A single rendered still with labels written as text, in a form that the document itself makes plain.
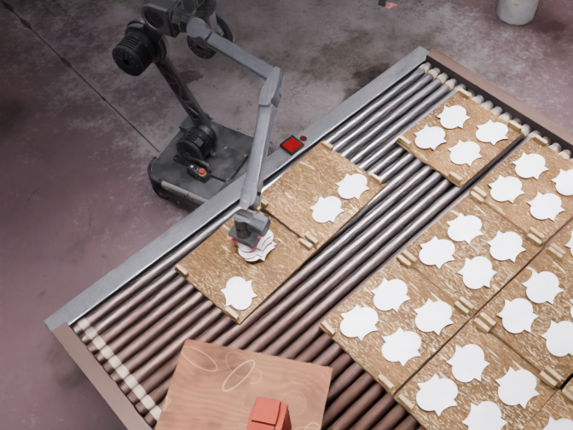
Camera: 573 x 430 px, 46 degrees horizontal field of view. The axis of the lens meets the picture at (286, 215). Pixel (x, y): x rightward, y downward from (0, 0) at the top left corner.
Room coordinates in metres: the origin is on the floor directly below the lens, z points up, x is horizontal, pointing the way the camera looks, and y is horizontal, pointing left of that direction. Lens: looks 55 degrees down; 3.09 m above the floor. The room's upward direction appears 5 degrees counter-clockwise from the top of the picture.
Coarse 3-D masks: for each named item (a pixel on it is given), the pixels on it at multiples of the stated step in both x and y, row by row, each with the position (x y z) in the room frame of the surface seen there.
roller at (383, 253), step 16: (528, 128) 1.87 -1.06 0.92; (512, 144) 1.79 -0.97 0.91; (496, 160) 1.72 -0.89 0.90; (448, 192) 1.57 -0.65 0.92; (432, 208) 1.49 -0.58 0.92; (416, 224) 1.42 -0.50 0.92; (400, 240) 1.36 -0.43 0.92; (384, 256) 1.30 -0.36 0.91; (368, 272) 1.24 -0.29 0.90; (336, 288) 1.18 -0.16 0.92; (320, 304) 1.12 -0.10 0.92; (304, 320) 1.06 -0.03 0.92; (288, 336) 1.00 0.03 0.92; (272, 352) 0.95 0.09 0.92
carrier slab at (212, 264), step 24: (264, 216) 1.51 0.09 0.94; (216, 240) 1.42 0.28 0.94; (288, 240) 1.39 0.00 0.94; (192, 264) 1.32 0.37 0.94; (216, 264) 1.31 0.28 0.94; (240, 264) 1.30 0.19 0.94; (264, 264) 1.29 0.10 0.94; (288, 264) 1.28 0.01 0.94; (216, 288) 1.21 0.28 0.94; (264, 288) 1.19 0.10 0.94; (240, 312) 1.10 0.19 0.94
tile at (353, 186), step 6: (348, 174) 1.68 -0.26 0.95; (354, 174) 1.68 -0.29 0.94; (360, 174) 1.67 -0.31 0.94; (342, 180) 1.65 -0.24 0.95; (348, 180) 1.65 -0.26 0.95; (354, 180) 1.65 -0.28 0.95; (360, 180) 1.64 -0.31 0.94; (366, 180) 1.64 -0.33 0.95; (342, 186) 1.62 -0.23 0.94; (348, 186) 1.62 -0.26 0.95; (354, 186) 1.62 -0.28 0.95; (360, 186) 1.61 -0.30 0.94; (366, 186) 1.61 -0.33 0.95; (342, 192) 1.59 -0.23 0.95; (348, 192) 1.59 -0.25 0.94; (354, 192) 1.59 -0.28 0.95; (360, 192) 1.58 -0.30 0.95; (342, 198) 1.57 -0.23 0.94; (348, 198) 1.56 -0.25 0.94
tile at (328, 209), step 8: (320, 200) 1.56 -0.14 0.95; (328, 200) 1.55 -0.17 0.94; (336, 200) 1.55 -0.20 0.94; (312, 208) 1.52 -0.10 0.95; (320, 208) 1.52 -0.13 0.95; (328, 208) 1.52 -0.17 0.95; (336, 208) 1.51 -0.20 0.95; (312, 216) 1.49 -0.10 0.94; (320, 216) 1.48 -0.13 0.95; (328, 216) 1.48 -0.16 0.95; (336, 216) 1.48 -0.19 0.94
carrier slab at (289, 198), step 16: (320, 144) 1.86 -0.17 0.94; (304, 160) 1.78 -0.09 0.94; (320, 160) 1.77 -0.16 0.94; (336, 160) 1.76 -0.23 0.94; (288, 176) 1.70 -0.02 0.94; (304, 176) 1.70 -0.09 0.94; (320, 176) 1.69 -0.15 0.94; (336, 176) 1.68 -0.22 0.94; (368, 176) 1.67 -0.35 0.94; (272, 192) 1.63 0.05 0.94; (288, 192) 1.62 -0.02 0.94; (304, 192) 1.61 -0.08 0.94; (320, 192) 1.61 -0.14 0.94; (336, 192) 1.60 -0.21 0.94; (368, 192) 1.59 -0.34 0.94; (272, 208) 1.55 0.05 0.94; (288, 208) 1.54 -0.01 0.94; (304, 208) 1.53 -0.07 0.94; (352, 208) 1.51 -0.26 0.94; (288, 224) 1.46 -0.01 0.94; (304, 224) 1.46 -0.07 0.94; (320, 224) 1.45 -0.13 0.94; (336, 224) 1.44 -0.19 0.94; (320, 240) 1.38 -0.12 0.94
